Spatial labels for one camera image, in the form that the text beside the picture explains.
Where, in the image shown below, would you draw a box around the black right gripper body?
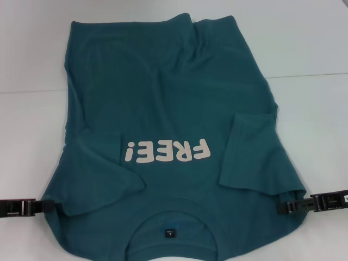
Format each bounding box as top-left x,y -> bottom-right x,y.
312,192 -> 348,213

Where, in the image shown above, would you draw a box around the teal t-shirt with FREE print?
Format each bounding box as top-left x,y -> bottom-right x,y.
45,13 -> 313,261

